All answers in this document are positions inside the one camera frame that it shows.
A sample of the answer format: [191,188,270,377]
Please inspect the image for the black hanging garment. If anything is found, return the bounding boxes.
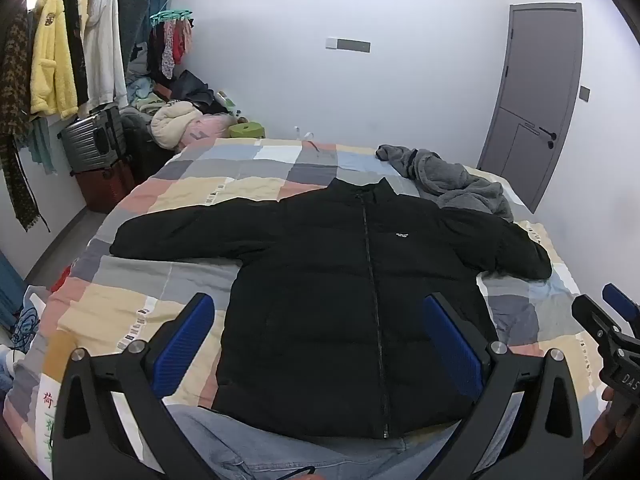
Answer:
[61,0,91,106]

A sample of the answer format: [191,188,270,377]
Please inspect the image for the person's right hand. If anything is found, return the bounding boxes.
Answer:
[584,386,617,460]

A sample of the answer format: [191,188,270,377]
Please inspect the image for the blue jeans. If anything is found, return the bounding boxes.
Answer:
[167,402,456,480]

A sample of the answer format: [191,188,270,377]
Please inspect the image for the grey door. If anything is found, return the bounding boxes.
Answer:
[476,3,585,213]

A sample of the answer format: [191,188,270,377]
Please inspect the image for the white hoodie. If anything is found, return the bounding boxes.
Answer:
[82,0,128,111]

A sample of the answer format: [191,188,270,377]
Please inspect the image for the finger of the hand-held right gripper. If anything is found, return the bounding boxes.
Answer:
[602,283,640,337]
[571,293,627,362]

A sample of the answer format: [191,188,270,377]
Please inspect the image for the teal hanging cloth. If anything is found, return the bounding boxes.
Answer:
[27,117,53,176]

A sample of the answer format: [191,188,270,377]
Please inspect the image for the yellow fleece jacket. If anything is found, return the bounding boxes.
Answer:
[30,0,81,121]

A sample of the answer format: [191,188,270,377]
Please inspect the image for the black puffer jacket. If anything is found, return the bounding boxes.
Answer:
[109,176,553,442]

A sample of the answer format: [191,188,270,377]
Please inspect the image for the grey fleece garment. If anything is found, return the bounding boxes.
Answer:
[375,143,516,223]

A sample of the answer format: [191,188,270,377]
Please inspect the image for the dark patterned scarf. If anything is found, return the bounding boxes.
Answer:
[0,10,51,233]

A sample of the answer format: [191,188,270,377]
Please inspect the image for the green roll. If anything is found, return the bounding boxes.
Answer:
[229,120,264,139]

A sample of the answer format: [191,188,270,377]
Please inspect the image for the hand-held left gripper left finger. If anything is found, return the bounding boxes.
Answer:
[50,292,226,480]

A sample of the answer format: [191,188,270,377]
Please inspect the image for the green clip hanger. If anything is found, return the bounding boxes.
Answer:
[150,10,195,24]

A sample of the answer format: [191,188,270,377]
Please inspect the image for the small red pink hanging garments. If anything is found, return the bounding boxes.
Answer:
[147,17,194,81]

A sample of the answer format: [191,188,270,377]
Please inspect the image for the dark bundled jacket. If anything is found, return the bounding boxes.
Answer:
[172,70,217,112]

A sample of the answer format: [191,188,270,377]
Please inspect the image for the grey ribbed suitcase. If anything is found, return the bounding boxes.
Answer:
[57,106,126,176]

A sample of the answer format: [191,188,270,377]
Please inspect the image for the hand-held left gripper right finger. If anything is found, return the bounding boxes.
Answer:
[422,292,584,480]

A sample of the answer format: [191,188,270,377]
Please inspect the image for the red suitcase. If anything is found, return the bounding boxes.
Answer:
[75,157,136,213]

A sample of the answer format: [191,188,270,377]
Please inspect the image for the light blue clothes pile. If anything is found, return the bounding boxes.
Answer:
[125,75,157,111]

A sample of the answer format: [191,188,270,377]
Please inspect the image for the white grey wall panel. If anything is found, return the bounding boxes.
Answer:
[325,36,372,53]

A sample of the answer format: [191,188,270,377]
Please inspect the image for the blue cloth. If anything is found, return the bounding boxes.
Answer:
[0,250,28,331]

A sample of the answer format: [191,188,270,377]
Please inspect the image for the cream puffer coat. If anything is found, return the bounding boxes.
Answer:
[150,101,203,150]

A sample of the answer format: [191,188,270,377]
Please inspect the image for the patchwork bed cover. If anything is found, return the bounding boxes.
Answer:
[2,137,608,480]

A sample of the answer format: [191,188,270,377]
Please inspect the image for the grey hanging garment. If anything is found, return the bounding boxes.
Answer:
[107,0,151,68]

